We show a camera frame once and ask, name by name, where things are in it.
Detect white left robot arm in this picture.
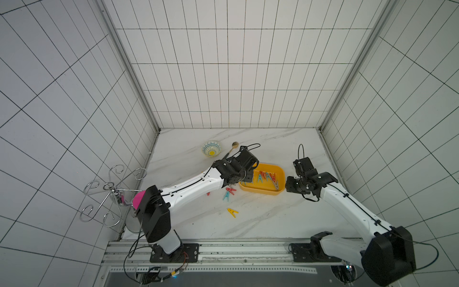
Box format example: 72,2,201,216
132,143,260,255

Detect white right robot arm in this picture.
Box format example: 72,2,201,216
285,157,417,287

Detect yellow plastic storage box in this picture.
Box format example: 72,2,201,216
239,163,286,196

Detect blue yellow patterned bowl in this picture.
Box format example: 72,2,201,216
202,140,222,157

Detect yellow clothespin bottom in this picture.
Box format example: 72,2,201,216
227,208,239,218

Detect pink cup on rack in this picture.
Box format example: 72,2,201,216
132,191,145,210

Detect gold spoon green handle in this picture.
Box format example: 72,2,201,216
224,142,239,159

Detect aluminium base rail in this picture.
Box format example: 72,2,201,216
102,239,358,274

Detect metal wire cup rack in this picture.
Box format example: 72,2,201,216
79,165,147,228

